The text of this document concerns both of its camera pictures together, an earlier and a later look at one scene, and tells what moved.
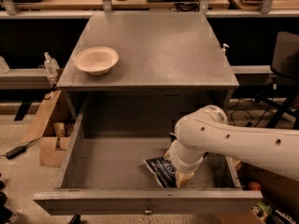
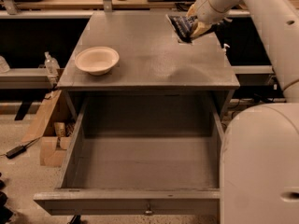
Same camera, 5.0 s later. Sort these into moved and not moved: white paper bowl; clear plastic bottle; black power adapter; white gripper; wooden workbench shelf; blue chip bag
Moved: white gripper; blue chip bag
Not moved: clear plastic bottle; wooden workbench shelf; black power adapter; white paper bowl
